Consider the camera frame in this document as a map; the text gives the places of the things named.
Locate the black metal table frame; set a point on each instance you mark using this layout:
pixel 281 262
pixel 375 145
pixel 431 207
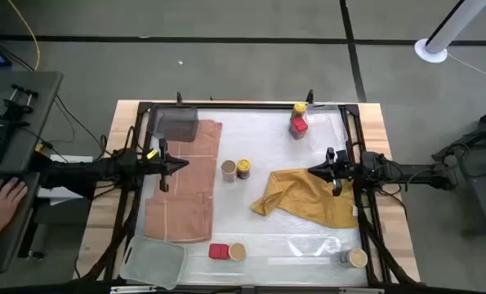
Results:
pixel 143 108

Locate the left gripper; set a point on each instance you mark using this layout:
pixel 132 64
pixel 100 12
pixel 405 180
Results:
pixel 163 165

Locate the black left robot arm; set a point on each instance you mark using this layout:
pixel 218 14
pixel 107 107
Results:
pixel 83 175

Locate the person's hand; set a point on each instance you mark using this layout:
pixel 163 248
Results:
pixel 3 202

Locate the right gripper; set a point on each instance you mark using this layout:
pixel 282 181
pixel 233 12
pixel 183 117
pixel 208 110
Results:
pixel 344 165

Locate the clear plastic bin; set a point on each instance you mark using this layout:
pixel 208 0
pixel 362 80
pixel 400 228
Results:
pixel 152 261

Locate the dark metal equipment stand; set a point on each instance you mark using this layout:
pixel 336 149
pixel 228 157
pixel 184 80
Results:
pixel 483 192

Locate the white pole with round base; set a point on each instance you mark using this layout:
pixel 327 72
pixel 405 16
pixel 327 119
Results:
pixel 442 36

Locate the black clamp with silver rods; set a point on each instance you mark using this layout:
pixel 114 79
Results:
pixel 18 108

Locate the mustard yellow cloth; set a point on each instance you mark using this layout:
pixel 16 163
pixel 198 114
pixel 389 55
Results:
pixel 300 196

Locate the grey side desk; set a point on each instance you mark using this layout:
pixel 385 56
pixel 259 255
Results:
pixel 42 102

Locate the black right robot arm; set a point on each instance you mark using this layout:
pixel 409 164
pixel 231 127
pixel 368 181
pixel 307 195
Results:
pixel 410 173

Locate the yellow tape tag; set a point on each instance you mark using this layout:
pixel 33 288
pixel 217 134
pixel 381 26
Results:
pixel 152 154

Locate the pink folded cloth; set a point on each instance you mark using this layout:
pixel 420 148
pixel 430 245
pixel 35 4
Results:
pixel 189 204

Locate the grey translucent plastic bin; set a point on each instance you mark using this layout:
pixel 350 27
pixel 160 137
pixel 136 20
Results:
pixel 176 124

